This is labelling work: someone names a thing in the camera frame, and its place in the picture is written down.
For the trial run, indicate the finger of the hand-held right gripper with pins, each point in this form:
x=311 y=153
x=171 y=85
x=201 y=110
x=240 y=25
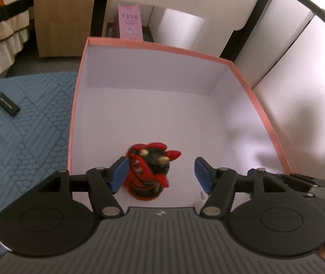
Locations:
x=307 y=180

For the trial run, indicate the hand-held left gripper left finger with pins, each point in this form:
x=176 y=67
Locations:
x=119 y=174

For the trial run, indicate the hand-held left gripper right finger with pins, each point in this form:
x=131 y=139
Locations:
x=202 y=174

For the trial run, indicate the red and black figurine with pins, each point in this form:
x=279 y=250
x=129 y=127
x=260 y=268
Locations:
x=151 y=174

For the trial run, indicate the pink cardboard box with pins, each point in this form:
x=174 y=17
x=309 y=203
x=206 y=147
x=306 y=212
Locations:
x=156 y=114

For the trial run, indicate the small black rectangular stick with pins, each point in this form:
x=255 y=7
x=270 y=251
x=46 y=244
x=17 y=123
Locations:
x=6 y=104

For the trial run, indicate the blue quilted mat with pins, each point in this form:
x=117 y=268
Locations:
x=28 y=137

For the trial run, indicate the pink carton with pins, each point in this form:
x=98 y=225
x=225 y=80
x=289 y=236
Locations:
x=129 y=22

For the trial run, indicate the wooden drawer cabinet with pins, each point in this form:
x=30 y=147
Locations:
x=62 y=17

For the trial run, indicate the black curved metal bar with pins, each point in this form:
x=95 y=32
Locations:
x=319 y=8

